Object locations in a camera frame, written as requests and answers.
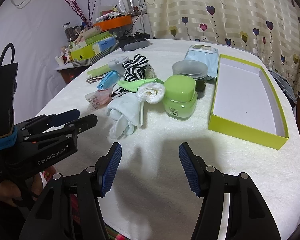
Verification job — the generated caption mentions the pink patterned packet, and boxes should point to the pink patterned packet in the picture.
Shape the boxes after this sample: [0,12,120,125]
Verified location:
[85,88,113,111]

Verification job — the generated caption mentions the pale blue white cloth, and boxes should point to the pale blue white cloth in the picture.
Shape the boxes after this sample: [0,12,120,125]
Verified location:
[106,93,144,139]

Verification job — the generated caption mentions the green patterned towel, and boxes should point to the green patterned towel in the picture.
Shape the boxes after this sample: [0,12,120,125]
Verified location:
[87,64,111,78]

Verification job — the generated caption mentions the green microfiber cloth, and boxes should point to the green microfiber cloth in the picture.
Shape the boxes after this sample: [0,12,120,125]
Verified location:
[117,78,164,93]

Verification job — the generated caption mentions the grey cloth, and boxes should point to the grey cloth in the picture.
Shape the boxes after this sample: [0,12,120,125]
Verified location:
[108,56,130,76]

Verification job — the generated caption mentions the black white striped cloth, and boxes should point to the black white striped cloth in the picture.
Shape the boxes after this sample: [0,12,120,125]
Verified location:
[111,54,151,99]

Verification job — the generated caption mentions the white towel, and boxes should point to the white towel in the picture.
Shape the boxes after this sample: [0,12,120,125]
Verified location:
[135,82,166,104]

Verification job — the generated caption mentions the cream striped sock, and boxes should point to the cream striped sock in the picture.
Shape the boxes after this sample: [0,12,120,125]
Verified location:
[145,64,155,79]

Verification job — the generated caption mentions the person's left hand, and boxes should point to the person's left hand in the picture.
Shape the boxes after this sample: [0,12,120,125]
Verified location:
[0,174,43,206]

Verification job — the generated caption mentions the stack of boxes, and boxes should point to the stack of boxes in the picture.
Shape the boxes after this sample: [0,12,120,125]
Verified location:
[69,26,118,67]

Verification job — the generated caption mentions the glass jar black lid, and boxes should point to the glass jar black lid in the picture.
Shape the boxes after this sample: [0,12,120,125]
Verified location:
[63,22,75,42]

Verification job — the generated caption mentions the black grey handheld device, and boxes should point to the black grey handheld device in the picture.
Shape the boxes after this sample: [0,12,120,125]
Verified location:
[117,33,150,51]

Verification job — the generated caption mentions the pink flower branches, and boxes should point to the pink flower branches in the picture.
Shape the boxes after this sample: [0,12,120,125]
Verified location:
[59,0,103,27]

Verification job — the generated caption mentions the green cosmetic jar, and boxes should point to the green cosmetic jar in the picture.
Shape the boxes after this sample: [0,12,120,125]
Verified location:
[162,75,198,120]

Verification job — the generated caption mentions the lime green cardboard box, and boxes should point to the lime green cardboard box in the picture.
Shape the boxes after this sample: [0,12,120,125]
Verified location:
[208,54,289,150]

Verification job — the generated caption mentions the orange tray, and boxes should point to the orange tray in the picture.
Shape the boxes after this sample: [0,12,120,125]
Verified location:
[93,15,132,31]

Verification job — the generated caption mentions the pile of clothes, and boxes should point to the pile of clothes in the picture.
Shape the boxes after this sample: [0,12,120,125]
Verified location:
[269,70,297,108]

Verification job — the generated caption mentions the grey lidded dark jar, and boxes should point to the grey lidded dark jar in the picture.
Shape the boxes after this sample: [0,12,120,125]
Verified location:
[172,60,208,99]

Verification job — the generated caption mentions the blue wet wipes pack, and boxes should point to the blue wet wipes pack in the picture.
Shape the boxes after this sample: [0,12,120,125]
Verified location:
[184,44,219,79]

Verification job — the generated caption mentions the heart pattern curtain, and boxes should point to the heart pattern curtain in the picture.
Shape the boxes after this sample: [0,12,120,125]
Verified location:
[145,0,300,97]

